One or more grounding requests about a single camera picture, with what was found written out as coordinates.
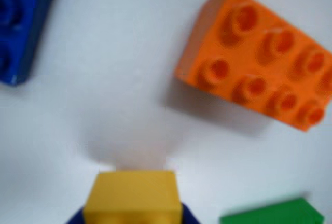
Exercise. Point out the yellow 2x2 brick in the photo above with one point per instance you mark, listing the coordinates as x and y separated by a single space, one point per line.
132 198

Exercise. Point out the orange 2x4 brick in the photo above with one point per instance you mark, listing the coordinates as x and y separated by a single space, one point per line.
246 60

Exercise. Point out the blue 8x8 base plate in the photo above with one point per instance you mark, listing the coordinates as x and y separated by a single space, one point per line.
15 27

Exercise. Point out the green 2x4 brick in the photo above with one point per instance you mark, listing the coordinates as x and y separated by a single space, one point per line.
269 213

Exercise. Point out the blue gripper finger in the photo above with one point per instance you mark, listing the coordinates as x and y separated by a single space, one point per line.
187 216
77 218

